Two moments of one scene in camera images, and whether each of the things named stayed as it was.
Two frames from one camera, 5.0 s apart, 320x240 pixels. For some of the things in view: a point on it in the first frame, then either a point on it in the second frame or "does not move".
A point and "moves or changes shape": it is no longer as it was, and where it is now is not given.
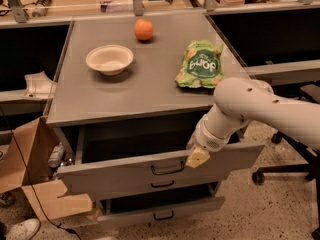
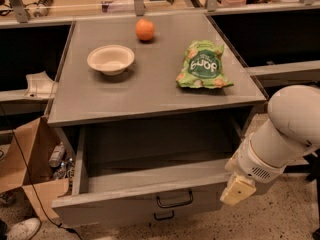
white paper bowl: [110, 59] does not move
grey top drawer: [128, 153] moves or changes shape
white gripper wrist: [207, 139] to [254, 164]
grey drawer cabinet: [129, 95] does not move
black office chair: [311, 169] does not move
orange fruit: [143, 29] does not move
